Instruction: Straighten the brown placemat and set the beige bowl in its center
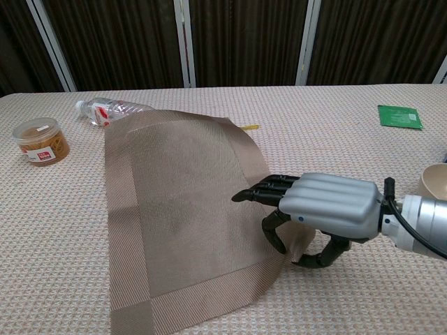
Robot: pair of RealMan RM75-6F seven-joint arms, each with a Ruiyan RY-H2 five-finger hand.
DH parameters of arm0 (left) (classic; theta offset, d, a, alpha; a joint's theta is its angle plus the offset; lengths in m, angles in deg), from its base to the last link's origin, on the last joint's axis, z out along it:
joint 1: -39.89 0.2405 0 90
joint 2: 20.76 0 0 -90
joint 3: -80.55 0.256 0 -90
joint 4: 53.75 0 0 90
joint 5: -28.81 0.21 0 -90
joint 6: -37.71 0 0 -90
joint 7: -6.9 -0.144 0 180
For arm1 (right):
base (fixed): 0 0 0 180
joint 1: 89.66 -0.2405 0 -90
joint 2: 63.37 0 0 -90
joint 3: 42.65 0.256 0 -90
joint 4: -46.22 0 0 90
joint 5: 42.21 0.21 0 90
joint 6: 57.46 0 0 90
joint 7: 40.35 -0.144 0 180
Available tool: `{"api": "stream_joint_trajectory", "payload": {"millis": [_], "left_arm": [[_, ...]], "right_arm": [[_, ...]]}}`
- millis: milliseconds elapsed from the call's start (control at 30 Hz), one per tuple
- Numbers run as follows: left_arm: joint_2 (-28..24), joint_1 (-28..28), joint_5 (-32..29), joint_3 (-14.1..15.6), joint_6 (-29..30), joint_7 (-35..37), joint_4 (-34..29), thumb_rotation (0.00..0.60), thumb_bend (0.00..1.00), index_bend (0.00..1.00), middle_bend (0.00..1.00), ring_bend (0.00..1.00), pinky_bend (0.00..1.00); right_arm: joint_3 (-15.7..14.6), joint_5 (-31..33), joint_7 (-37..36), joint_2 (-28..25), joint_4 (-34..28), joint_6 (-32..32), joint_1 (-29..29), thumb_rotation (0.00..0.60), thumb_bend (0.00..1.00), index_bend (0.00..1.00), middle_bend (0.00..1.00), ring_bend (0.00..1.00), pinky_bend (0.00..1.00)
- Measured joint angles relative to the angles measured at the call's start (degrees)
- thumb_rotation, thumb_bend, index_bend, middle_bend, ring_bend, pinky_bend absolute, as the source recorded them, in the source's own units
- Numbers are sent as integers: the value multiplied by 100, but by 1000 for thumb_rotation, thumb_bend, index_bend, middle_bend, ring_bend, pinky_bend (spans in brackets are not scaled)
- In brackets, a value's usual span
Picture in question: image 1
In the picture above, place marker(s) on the light brown bowl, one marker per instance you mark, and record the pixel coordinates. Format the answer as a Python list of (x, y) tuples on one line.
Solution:
[(436, 181)]

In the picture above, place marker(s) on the clear plastic water bottle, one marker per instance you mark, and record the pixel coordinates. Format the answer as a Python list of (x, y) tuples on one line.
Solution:
[(111, 110)]

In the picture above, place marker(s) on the beige woven tablecloth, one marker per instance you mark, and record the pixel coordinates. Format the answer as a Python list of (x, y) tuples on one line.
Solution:
[(331, 139)]

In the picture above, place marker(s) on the yellow tape measure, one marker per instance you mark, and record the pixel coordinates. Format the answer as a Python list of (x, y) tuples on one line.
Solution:
[(250, 127)]

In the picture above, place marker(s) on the white screen frame post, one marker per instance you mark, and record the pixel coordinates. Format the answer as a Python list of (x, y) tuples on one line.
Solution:
[(52, 49), (307, 45), (441, 73), (185, 45)]

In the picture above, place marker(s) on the clear jar of rubber bands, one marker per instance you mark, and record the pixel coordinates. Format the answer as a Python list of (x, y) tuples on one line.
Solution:
[(42, 146)]

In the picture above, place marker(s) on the brown woven placemat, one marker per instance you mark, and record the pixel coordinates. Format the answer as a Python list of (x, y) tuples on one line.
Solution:
[(185, 209)]

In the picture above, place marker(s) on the green foil packet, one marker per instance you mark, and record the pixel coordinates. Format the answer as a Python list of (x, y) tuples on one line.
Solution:
[(399, 117)]

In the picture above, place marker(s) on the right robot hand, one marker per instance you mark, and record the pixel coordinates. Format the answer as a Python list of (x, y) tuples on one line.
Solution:
[(331, 206)]

